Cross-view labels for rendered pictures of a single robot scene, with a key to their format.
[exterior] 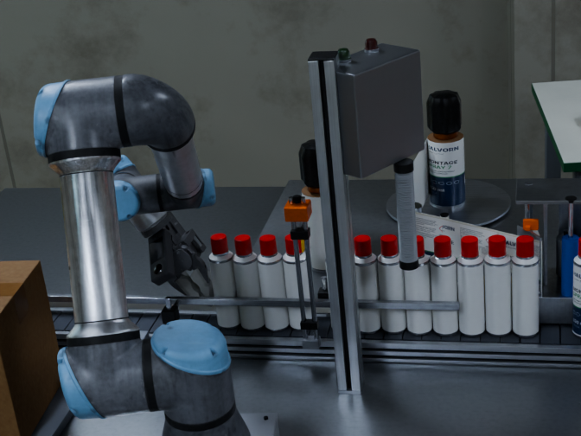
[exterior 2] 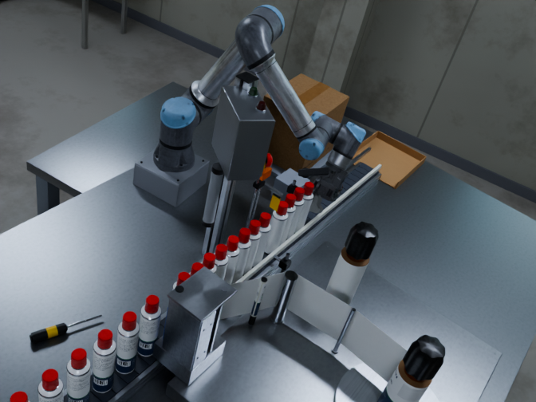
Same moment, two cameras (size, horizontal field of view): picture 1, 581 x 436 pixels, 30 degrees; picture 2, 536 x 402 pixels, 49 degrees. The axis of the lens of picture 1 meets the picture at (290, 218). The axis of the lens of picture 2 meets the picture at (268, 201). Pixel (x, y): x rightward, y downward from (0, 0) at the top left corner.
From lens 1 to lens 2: 266 cm
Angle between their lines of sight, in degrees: 84
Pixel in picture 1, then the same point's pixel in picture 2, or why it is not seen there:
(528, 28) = not seen: outside the picture
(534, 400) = (128, 307)
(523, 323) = not seen: hidden behind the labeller
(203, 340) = (171, 108)
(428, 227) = (270, 281)
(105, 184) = (232, 48)
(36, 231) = (493, 231)
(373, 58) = (243, 102)
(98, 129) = not seen: hidden behind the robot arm
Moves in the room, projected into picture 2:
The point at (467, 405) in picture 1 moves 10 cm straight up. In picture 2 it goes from (152, 281) to (155, 259)
